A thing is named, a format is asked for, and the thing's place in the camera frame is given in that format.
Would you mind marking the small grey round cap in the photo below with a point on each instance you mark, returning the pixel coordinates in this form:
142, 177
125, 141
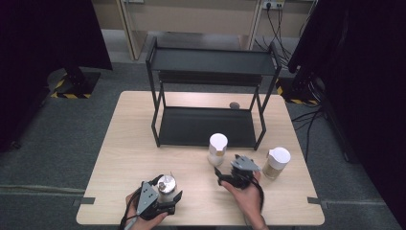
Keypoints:
234, 105

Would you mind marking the black metal two-tier rack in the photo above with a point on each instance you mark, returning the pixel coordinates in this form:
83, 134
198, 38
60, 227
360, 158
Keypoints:
207, 126

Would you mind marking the white power strip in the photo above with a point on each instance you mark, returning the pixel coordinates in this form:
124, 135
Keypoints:
273, 4

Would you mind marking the dark curtain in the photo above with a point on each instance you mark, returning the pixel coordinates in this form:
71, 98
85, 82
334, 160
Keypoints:
41, 48
367, 80

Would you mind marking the white-lid jar with brown powder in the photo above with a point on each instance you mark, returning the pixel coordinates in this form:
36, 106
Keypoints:
277, 161

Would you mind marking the person's left hand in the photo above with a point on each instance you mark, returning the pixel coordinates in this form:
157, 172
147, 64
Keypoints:
131, 207

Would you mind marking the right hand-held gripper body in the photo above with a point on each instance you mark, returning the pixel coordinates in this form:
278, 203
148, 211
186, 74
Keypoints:
244, 164

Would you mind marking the beige cabinet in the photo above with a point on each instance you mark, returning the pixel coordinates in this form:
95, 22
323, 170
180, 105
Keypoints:
191, 19

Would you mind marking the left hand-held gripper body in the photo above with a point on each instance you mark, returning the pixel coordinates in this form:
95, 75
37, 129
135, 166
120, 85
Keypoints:
146, 196

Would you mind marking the person's right hand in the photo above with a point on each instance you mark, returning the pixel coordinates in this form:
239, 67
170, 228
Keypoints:
247, 199

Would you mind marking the black stand base striped tape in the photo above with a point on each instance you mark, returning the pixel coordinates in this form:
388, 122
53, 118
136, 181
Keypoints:
75, 84
298, 91

